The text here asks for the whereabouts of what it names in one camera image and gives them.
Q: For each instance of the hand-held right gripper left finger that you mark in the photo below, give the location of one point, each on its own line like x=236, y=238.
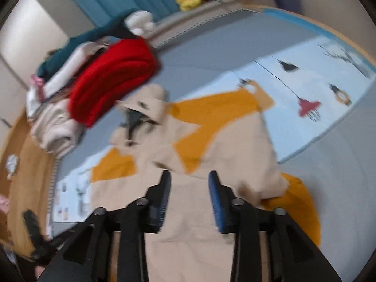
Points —
x=164, y=199

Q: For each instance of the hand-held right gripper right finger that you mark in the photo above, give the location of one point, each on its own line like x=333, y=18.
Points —
x=216, y=199

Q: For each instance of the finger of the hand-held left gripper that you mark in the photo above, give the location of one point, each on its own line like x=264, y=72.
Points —
x=33, y=226

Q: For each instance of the beige and orange jacket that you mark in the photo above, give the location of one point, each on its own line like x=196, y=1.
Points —
x=235, y=141

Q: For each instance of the pink cloth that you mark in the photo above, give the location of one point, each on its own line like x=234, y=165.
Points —
x=3, y=204

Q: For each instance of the white crumpled item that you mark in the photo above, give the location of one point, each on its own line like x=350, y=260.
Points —
x=12, y=166

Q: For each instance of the folded beige blanket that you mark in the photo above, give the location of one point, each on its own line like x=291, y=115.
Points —
x=55, y=126

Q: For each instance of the folded red blanket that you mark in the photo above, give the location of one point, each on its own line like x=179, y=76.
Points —
x=111, y=76

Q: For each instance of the grey bed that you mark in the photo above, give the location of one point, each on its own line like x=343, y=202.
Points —
x=205, y=53

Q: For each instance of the folded white cloth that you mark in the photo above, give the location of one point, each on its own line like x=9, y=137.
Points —
x=61, y=76

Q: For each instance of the light blue printed blanket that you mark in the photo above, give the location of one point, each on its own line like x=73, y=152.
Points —
x=293, y=64

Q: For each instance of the teal garment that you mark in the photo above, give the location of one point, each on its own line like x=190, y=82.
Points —
x=73, y=45

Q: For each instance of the small white cloth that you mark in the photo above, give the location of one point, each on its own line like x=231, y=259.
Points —
x=139, y=22

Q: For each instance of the beige bed headboard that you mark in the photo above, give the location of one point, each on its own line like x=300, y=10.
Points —
x=199, y=16

